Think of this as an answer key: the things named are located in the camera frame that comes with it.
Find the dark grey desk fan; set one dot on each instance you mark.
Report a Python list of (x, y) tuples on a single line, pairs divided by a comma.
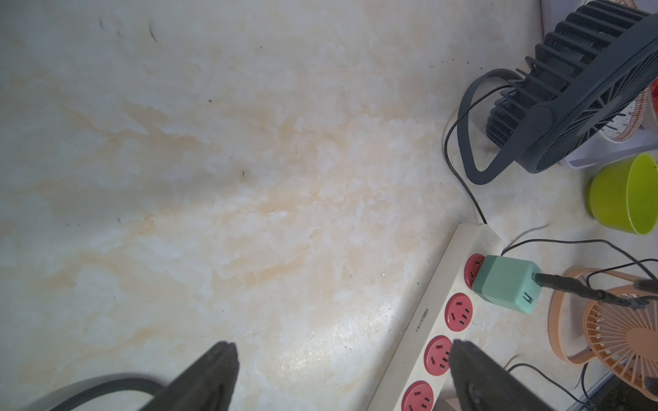
[(584, 73)]

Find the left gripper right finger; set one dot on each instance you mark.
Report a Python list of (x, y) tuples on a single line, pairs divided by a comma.
[(482, 384)]

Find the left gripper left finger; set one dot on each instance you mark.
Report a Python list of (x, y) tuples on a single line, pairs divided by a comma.
[(208, 384)]

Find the green USB power adapter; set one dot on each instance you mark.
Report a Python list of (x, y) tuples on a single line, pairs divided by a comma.
[(508, 283)]

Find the white red power strip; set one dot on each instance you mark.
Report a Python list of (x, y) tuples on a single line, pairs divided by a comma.
[(420, 365)]

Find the orange desk fan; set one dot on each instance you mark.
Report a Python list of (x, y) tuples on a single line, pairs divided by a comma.
[(623, 339)]

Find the lime green bowl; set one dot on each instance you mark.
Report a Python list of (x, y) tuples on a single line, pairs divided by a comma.
[(623, 195)]

